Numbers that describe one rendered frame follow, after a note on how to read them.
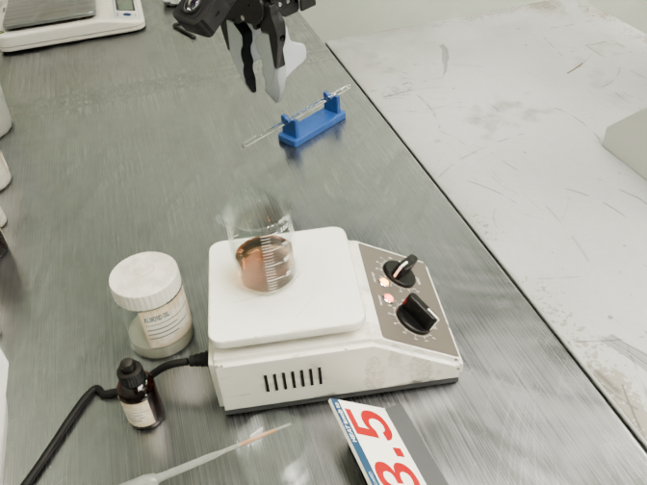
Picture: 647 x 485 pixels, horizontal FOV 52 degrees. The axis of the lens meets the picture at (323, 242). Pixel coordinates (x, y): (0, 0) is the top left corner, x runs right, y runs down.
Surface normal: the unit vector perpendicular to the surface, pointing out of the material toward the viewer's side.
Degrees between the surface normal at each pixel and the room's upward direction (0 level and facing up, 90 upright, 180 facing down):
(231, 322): 0
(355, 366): 90
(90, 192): 0
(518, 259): 0
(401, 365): 90
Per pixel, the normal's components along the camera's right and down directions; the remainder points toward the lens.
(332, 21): 0.29, 0.60
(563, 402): -0.07, -0.77
